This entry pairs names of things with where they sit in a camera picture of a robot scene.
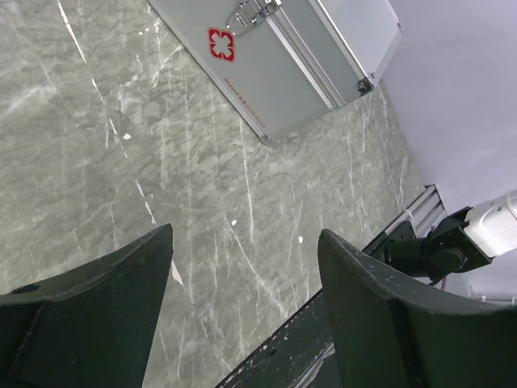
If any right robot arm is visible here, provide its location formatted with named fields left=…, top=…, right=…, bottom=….
left=382, top=190, right=516, bottom=286

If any black mounting base rail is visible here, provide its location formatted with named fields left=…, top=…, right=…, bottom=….
left=219, top=221, right=421, bottom=387

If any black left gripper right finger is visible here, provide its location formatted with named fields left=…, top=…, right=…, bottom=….
left=317, top=230, right=516, bottom=387

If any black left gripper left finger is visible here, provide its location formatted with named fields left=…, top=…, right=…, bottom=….
left=1, top=224, right=173, bottom=387

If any aluminium frame rail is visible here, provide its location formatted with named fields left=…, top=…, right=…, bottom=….
left=401, top=185, right=447, bottom=237

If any grey metal storage box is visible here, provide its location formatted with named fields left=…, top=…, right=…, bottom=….
left=151, top=0, right=403, bottom=144

